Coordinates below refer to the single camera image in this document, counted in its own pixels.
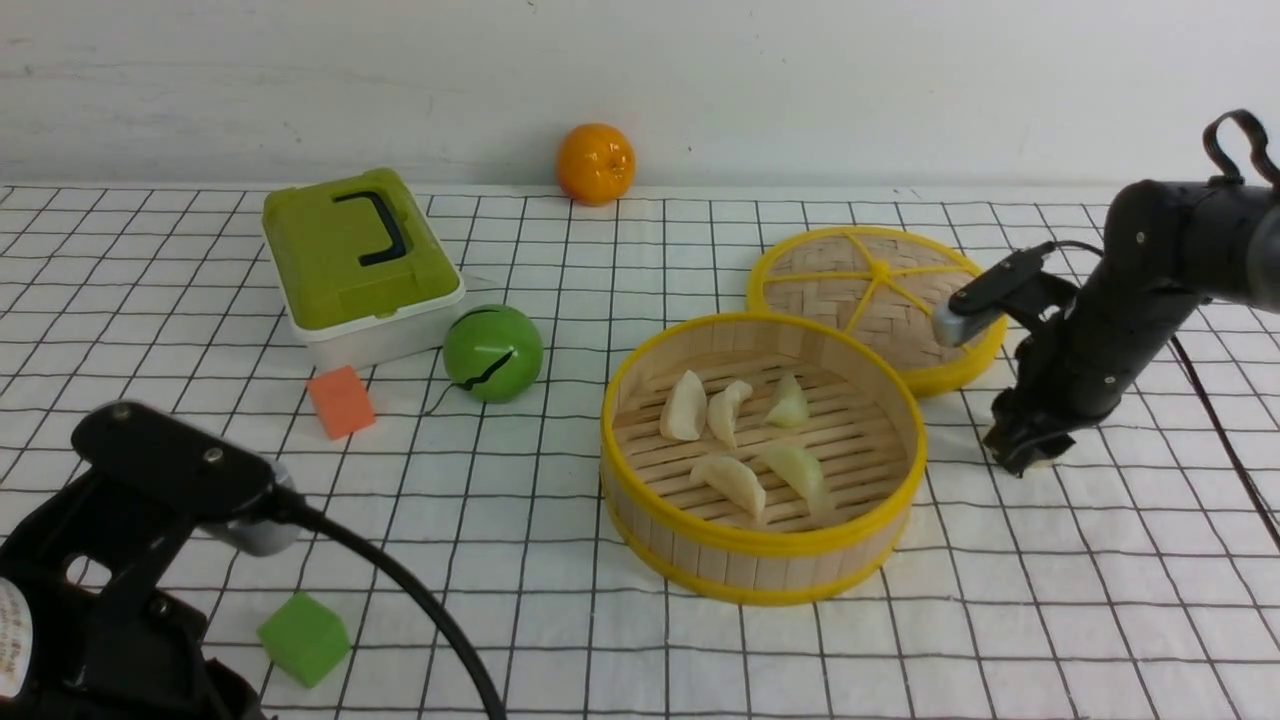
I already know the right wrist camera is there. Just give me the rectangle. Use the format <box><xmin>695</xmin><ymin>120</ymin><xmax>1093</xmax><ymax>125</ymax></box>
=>
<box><xmin>931</xmin><ymin>242</ymin><xmax>1079</xmax><ymax>348</ymax></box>

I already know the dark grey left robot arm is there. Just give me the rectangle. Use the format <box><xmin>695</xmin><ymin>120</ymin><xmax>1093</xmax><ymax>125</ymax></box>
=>
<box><xmin>3</xmin><ymin>498</ymin><xmax>265</xmax><ymax>719</ymax></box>

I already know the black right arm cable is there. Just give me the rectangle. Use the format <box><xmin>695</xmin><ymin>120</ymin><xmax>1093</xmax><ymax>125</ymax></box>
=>
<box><xmin>1050</xmin><ymin>108</ymin><xmax>1280</xmax><ymax>551</ymax></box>

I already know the green-lidded white box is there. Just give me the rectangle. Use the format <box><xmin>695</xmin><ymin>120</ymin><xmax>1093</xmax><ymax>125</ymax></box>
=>
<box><xmin>261</xmin><ymin>168</ymin><xmax>466</xmax><ymax>373</ymax></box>

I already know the white black-grid tablecloth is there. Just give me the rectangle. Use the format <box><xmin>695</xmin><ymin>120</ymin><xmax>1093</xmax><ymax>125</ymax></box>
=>
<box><xmin>1</xmin><ymin>181</ymin><xmax>1279</xmax><ymax>719</ymax></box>

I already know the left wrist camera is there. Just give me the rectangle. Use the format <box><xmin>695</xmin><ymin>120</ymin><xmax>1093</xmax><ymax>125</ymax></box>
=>
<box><xmin>70</xmin><ymin>400</ymin><xmax>300</xmax><ymax>557</ymax></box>

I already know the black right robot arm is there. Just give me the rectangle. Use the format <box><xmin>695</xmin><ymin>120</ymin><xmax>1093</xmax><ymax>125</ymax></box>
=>
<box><xmin>948</xmin><ymin>181</ymin><xmax>1279</xmax><ymax>475</ymax></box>

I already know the yellow-rimmed woven steamer lid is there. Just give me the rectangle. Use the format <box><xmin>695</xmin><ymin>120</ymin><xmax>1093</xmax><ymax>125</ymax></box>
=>
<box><xmin>746</xmin><ymin>225</ymin><xmax>1007</xmax><ymax>398</ymax></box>

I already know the yellow-rimmed bamboo steamer tray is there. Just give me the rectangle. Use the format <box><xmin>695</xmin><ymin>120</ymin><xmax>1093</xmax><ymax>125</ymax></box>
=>
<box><xmin>600</xmin><ymin>313</ymin><xmax>928</xmax><ymax>606</ymax></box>

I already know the white pleated dumpling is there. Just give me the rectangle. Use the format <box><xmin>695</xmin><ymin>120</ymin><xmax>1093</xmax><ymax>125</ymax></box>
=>
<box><xmin>690</xmin><ymin>455</ymin><xmax>765</xmax><ymax>521</ymax></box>

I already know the greenish dumpling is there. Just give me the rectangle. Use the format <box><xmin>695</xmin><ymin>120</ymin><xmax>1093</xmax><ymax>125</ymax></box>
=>
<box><xmin>765</xmin><ymin>373</ymin><xmax>810</xmax><ymax>429</ymax></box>

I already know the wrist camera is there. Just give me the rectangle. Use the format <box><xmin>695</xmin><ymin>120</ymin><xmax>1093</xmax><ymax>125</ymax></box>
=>
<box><xmin>70</xmin><ymin>400</ymin><xmax>300</xmax><ymax>557</ymax></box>
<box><xmin>931</xmin><ymin>242</ymin><xmax>1079</xmax><ymax>348</ymax></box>

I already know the orange fruit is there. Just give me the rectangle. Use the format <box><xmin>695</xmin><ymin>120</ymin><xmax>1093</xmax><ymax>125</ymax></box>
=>
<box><xmin>556</xmin><ymin>123</ymin><xmax>636</xmax><ymax>206</ymax></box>

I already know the orange foam cube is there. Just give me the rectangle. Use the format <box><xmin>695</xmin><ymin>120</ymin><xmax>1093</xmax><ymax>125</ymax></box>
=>
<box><xmin>306</xmin><ymin>365</ymin><xmax>376</xmax><ymax>441</ymax></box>

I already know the cream pleated dumpling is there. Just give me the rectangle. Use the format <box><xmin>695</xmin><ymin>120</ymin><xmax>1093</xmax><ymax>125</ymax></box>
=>
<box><xmin>659</xmin><ymin>370</ymin><xmax>708</xmax><ymax>442</ymax></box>

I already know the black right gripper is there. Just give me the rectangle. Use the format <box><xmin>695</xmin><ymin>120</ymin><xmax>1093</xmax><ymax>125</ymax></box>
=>
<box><xmin>983</xmin><ymin>295</ymin><xmax>1151</xmax><ymax>477</ymax></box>

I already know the green round ball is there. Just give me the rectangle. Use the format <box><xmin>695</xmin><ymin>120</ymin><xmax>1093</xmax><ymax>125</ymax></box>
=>
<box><xmin>442</xmin><ymin>304</ymin><xmax>545</xmax><ymax>404</ymax></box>

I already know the green foam cube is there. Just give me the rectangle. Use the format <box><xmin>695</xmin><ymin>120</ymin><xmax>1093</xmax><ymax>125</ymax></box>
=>
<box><xmin>257</xmin><ymin>592</ymin><xmax>352</xmax><ymax>689</ymax></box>

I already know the pale yellow-green dumpling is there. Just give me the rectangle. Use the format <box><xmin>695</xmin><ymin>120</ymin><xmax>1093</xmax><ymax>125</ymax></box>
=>
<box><xmin>758</xmin><ymin>445</ymin><xmax>835</xmax><ymax>515</ymax></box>

